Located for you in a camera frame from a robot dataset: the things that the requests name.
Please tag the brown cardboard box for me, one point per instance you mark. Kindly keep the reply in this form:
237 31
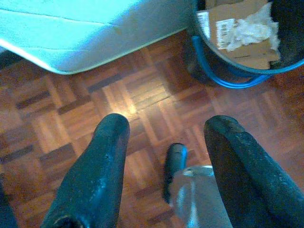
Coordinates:
251 52

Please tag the green white quilted mattress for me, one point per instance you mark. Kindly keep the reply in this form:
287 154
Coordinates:
83 28

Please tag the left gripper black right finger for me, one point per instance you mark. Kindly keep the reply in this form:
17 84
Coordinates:
244 178

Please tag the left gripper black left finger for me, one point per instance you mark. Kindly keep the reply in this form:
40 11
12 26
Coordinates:
95 178

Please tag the dark bin with blue rim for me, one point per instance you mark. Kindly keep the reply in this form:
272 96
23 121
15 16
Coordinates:
292 31

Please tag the white crumpled paper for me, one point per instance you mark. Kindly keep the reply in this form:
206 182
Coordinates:
251 31

